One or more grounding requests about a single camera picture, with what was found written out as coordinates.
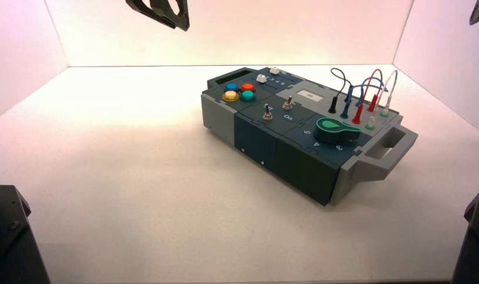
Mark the teal round push button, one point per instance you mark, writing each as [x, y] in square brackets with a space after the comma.
[247, 97]

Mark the blue round push button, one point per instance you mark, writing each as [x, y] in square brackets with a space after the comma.
[231, 87]

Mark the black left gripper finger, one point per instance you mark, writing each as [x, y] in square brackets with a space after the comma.
[147, 11]
[176, 11]

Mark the white label plate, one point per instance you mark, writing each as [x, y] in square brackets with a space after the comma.
[310, 95]

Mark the red round push button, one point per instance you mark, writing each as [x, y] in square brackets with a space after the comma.
[247, 87]

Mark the blue grey task board box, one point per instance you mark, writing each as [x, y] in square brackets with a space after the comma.
[302, 164]

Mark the metal toggle switch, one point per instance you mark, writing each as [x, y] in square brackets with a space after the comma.
[267, 113]
[288, 104]

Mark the white slider knob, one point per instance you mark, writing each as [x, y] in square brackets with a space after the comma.
[274, 70]
[260, 78]

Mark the green rotary selector knob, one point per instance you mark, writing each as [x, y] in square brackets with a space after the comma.
[335, 132]

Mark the yellow round push button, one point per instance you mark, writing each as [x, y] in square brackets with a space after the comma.
[230, 96]

